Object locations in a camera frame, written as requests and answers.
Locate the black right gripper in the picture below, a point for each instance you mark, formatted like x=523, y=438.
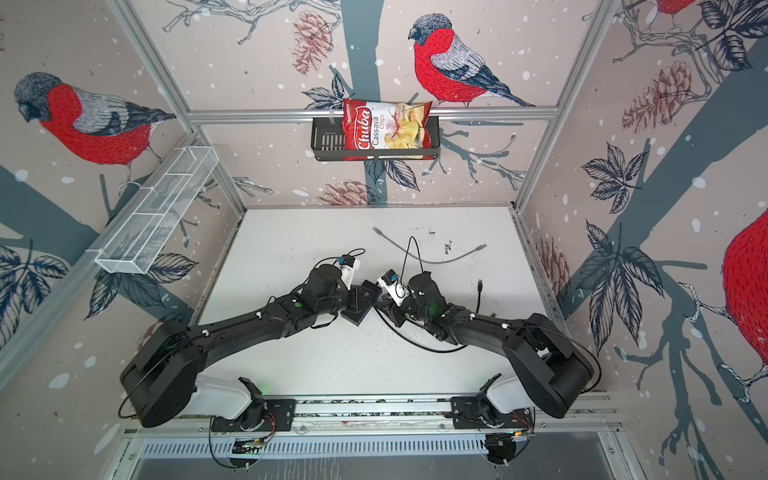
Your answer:
x=394, y=312

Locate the black network switch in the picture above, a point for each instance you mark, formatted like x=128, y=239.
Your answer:
x=359, y=306

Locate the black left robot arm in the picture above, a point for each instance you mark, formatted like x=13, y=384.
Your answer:
x=162, y=378

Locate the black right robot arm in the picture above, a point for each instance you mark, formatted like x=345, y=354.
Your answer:
x=548, y=371

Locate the red cassava chips bag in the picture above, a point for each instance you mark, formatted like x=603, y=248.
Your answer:
x=404, y=125

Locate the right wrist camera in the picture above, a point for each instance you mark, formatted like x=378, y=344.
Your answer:
x=391, y=283

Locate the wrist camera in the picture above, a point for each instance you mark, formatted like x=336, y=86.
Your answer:
x=391, y=283
x=348, y=265

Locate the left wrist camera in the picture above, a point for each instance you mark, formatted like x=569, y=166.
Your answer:
x=348, y=265

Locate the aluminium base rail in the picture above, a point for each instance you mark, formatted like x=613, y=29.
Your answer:
x=378, y=415

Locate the black wire wall basket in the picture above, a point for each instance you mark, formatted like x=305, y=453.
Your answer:
x=329, y=143

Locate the white mesh wall shelf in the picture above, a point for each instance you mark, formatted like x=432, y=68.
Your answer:
x=162, y=203

